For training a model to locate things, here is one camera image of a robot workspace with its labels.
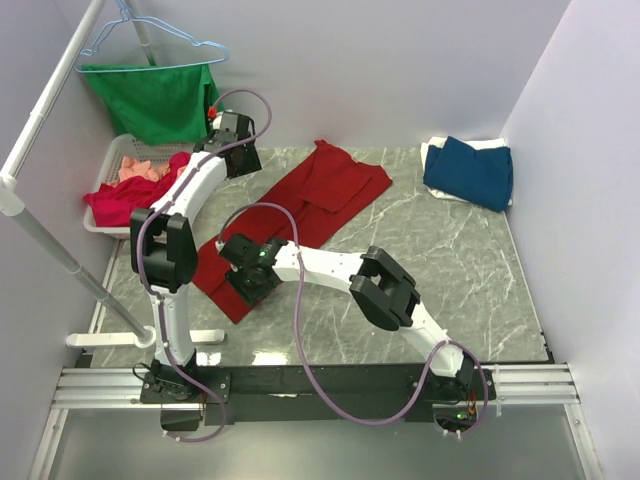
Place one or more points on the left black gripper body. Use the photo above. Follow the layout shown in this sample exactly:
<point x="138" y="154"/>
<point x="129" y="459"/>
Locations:
<point x="251" y="163"/>

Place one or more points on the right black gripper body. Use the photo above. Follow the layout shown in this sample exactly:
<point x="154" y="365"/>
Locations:
<point x="249" y="288"/>

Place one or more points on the dark red t shirt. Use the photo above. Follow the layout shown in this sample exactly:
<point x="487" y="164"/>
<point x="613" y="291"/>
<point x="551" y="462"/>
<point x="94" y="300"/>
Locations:
<point x="323" y="194"/>

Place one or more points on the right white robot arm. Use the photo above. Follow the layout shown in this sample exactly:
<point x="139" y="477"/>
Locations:
<point x="383" y="290"/>

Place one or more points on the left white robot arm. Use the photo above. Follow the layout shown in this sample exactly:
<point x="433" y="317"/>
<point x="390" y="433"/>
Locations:
<point x="163" y="250"/>

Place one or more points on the green t shirt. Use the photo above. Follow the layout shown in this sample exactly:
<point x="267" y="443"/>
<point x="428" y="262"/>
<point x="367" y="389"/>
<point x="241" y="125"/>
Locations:
<point x="156" y="106"/>

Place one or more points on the white laundry basket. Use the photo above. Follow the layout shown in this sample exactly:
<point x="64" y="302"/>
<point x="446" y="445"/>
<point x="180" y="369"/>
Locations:
<point x="127" y="145"/>

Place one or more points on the peach pink garment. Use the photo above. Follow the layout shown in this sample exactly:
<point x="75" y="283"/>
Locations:
<point x="131" y="168"/>

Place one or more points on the magenta t shirt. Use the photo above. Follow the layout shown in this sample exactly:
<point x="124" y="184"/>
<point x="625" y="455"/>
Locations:
<point x="113" y="203"/>

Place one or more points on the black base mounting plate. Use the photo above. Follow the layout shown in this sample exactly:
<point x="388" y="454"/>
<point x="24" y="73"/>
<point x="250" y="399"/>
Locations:
<point x="370" y="392"/>

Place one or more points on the folded blue t shirt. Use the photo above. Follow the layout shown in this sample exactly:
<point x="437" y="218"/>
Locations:
<point x="472" y="172"/>

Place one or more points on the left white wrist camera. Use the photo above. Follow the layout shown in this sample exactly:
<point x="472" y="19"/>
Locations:
<point x="219" y="119"/>

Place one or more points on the light blue wire hanger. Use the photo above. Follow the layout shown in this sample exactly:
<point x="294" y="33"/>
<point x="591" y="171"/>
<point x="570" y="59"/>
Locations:
<point x="128" y="14"/>

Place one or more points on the aluminium rail frame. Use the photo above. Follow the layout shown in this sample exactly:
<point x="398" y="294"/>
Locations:
<point x="117" y="388"/>

